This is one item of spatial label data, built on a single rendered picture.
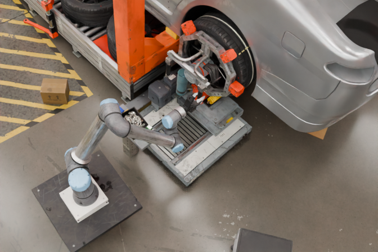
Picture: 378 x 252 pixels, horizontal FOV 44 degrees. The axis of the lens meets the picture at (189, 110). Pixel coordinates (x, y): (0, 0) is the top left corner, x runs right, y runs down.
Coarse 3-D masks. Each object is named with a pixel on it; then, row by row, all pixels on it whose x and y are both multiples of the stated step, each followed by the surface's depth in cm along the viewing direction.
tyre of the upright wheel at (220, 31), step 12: (216, 12) 353; (204, 24) 343; (216, 24) 341; (228, 24) 341; (216, 36) 338; (228, 36) 336; (240, 36) 339; (228, 48) 336; (240, 48) 337; (240, 60) 337; (252, 60) 344; (240, 72) 342; (252, 72) 350
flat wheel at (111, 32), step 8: (112, 16) 429; (152, 16) 443; (112, 24) 424; (152, 24) 452; (160, 24) 432; (112, 32) 418; (152, 32) 426; (160, 32) 426; (112, 40) 413; (112, 48) 418; (112, 56) 428; (160, 64) 424
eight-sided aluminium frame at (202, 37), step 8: (200, 32) 342; (184, 40) 357; (200, 40) 341; (208, 40) 342; (184, 48) 372; (216, 48) 334; (184, 56) 377; (224, 64) 336; (224, 72) 341; (232, 72) 341; (232, 80) 348; (208, 88) 380; (216, 88) 373; (224, 88) 354; (224, 96) 360
